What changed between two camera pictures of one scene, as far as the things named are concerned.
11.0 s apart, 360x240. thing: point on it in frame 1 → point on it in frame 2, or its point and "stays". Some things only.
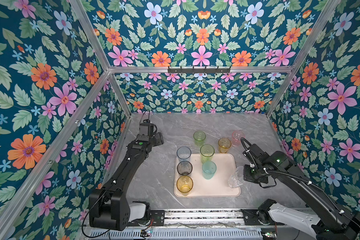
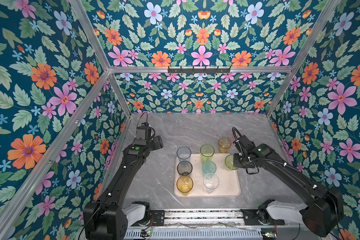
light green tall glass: [207, 151] stays
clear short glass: [236, 180] → [210, 182]
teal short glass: [209, 168] stays
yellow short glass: [224, 144] stays
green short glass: [199, 137] → [229, 165]
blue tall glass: [183, 152] stays
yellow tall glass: [184, 184] stays
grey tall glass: [184, 167] stays
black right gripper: [246, 177] → [235, 163]
